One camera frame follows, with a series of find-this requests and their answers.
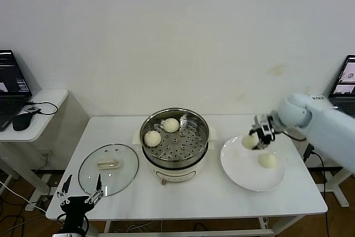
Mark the stainless steel steamer basket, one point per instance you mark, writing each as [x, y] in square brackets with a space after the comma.
[194, 151]

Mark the round glass pot lid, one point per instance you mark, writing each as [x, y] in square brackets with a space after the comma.
[109, 164]

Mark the white floor power strip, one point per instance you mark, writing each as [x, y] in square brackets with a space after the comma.
[37, 203]

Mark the white side table with mouse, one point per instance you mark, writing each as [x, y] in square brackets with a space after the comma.
[47, 101]

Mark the white steamed baozi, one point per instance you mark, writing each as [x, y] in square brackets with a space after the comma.
[249, 142]
[170, 125]
[152, 138]
[267, 160]

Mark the white work table frame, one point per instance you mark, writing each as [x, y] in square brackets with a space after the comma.
[227, 232]

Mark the grey laptop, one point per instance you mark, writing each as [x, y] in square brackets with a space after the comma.
[345, 81]

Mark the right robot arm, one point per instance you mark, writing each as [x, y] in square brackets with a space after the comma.
[332, 137]

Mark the black computer mouse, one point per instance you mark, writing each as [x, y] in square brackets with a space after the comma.
[22, 121]

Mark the white round plate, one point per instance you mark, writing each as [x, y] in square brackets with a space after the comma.
[235, 165]

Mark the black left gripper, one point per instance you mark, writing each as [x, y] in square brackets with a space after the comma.
[75, 206]

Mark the cream electric cooker base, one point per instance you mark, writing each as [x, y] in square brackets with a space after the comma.
[177, 174]

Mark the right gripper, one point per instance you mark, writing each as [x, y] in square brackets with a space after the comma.
[264, 126]

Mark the small white label sticker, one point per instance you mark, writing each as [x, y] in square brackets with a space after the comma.
[318, 98]

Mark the black laptop with mouse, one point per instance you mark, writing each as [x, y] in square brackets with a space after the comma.
[11, 81]

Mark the white wall socket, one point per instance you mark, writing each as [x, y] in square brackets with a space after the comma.
[46, 154]

